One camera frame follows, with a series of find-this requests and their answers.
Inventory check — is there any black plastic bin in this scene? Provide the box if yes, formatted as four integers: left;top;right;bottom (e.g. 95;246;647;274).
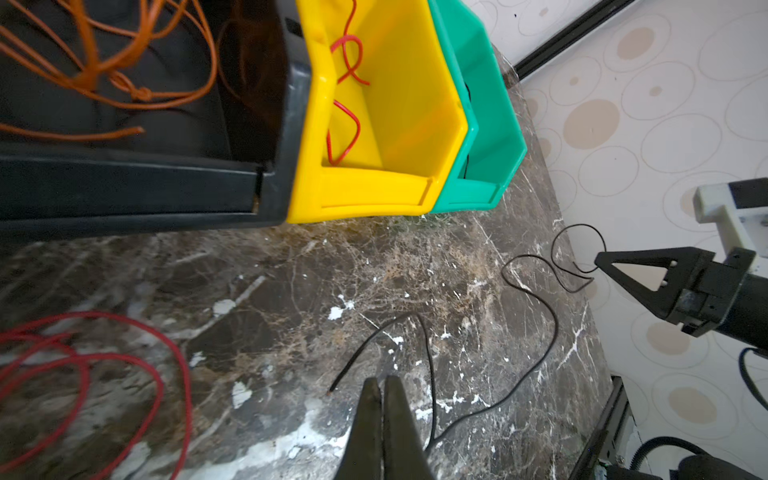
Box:
1;1;311;241

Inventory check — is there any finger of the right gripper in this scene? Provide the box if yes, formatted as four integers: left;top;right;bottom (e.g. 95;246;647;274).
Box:
594;247;715;320

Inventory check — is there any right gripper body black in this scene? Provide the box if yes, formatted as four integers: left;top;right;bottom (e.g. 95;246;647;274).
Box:
666;247;767;351

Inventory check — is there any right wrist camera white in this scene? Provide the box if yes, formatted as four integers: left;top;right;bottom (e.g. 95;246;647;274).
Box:
693;177;768;277

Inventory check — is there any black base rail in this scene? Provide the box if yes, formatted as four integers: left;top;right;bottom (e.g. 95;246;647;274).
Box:
568;376;633;480

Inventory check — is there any green plastic bin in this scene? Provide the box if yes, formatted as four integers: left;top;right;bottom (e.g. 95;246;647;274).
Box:
429;1;527;213

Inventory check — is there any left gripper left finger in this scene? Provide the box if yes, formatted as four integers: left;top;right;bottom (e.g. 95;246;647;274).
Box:
334;377;383;480

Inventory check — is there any yellow plastic bin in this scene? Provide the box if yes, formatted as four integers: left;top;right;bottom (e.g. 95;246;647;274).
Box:
287;1;468;224

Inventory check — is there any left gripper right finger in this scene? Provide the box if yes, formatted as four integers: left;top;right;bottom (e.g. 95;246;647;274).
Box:
383;375;434;480

